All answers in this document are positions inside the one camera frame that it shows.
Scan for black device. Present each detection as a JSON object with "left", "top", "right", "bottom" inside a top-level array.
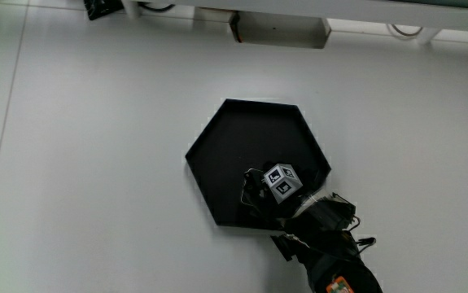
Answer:
[{"left": 83, "top": 0, "right": 125, "bottom": 22}]

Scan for white table frame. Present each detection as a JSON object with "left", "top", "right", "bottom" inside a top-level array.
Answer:
[{"left": 120, "top": 0, "right": 468, "bottom": 46}]

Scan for grey cable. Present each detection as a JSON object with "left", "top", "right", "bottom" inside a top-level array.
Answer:
[{"left": 386, "top": 23, "right": 425, "bottom": 41}]

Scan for white open box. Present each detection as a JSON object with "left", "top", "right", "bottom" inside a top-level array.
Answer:
[{"left": 229, "top": 11, "right": 332, "bottom": 50}]

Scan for black cable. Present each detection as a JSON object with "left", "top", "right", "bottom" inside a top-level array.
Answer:
[{"left": 137, "top": 2, "right": 177, "bottom": 13}]

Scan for orange tag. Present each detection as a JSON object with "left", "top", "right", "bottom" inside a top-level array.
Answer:
[{"left": 325, "top": 275, "right": 356, "bottom": 293}]

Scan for black hexagonal plate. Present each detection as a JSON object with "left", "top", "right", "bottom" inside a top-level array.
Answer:
[{"left": 184, "top": 98, "right": 333, "bottom": 230}]

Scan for person's right forearm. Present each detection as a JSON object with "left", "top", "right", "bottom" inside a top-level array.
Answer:
[{"left": 270, "top": 191, "right": 384, "bottom": 293}]

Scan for person's right hand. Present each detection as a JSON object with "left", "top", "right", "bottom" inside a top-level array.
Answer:
[{"left": 239, "top": 161, "right": 329, "bottom": 230}]

